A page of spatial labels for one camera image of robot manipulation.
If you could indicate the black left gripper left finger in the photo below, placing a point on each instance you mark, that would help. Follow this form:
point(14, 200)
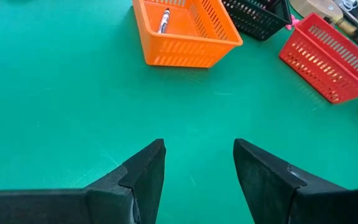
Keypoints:
point(141, 180)

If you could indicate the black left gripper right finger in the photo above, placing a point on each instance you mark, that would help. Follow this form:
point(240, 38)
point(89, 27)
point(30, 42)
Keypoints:
point(266, 186)

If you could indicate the yellow crayon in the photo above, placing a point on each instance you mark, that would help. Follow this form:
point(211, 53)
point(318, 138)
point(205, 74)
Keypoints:
point(348, 28)

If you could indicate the black crayon white wrapper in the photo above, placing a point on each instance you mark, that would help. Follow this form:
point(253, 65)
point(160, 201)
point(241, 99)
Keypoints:
point(164, 20)

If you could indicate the round wooden lamp base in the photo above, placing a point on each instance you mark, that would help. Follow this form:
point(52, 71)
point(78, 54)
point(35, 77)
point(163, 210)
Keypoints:
point(315, 7)

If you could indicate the red plastic basket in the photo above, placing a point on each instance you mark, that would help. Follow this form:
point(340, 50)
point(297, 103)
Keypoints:
point(315, 68)

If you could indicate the small pink object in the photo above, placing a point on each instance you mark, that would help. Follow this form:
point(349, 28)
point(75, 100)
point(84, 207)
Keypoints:
point(292, 23)

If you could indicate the black plastic basket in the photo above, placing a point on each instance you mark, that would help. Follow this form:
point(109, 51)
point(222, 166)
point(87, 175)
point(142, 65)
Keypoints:
point(253, 21)

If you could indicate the orange plastic basket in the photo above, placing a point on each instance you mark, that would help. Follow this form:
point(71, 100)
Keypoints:
point(179, 49)

